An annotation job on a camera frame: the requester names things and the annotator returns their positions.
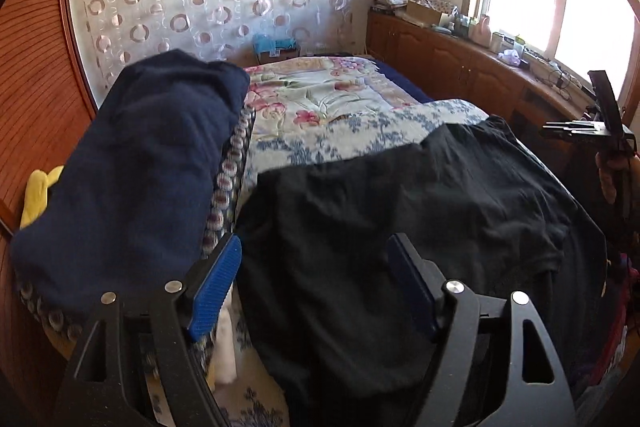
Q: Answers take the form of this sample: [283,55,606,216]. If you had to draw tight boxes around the yellow plush toy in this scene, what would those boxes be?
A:
[20,165,65,230]

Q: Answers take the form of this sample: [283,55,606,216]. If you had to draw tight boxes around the pink bottle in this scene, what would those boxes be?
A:
[472,14,493,45]

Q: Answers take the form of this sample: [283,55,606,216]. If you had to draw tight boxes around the circle-patterned dark cushion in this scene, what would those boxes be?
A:
[17,107,257,388]

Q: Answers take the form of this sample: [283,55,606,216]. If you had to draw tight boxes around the wooden cabinet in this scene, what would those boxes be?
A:
[366,7,601,142]

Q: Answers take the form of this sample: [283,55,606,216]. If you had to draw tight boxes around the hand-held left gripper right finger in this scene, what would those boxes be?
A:
[386,233,576,427]

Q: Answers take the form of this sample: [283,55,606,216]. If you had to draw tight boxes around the floral quilt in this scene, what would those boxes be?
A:
[205,56,491,427]

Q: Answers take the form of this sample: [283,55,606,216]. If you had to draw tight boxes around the blue box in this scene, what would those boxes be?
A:
[252,33,297,58]

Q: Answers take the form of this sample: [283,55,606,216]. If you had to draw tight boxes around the tangled cables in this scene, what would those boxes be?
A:
[537,62,591,100]

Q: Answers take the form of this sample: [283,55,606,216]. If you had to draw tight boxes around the navy blue garment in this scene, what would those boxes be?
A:
[11,48,251,323]

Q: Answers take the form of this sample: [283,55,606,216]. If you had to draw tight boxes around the person's right hand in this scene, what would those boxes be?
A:
[595,152,640,208]

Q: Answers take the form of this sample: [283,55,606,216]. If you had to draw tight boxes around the black printed t-shirt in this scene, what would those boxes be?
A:
[235,116,608,427]

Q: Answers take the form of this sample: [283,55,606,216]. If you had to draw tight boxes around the cardboard box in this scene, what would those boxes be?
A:
[406,0,451,26]

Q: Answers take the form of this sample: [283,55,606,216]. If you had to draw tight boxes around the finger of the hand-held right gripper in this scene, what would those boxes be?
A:
[539,129,608,140]
[544,120,607,130]

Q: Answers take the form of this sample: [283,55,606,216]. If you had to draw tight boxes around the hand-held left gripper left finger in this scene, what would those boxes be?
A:
[52,232,243,427]

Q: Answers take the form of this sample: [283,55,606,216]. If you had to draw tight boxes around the navy bed sheet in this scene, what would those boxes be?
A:
[372,59,436,105]

